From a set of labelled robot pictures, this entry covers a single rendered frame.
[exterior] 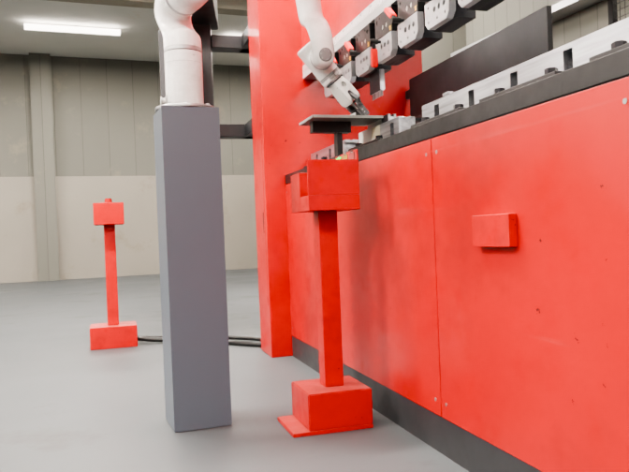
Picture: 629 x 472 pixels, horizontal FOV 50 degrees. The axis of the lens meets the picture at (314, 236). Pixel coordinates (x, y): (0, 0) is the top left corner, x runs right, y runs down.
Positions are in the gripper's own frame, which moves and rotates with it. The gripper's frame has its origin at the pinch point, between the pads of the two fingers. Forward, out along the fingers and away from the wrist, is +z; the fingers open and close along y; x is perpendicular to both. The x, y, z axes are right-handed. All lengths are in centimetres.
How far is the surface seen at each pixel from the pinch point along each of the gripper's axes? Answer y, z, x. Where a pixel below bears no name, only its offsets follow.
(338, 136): -3.4, 0.2, 13.5
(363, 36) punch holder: -0.3, -20.2, -19.8
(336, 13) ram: 30, -34, -32
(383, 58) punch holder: -18.8, -10.8, -11.4
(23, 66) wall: 884, -306, 14
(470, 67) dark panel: 18, 19, -58
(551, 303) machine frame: -122, 39, 44
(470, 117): -94, 8, 18
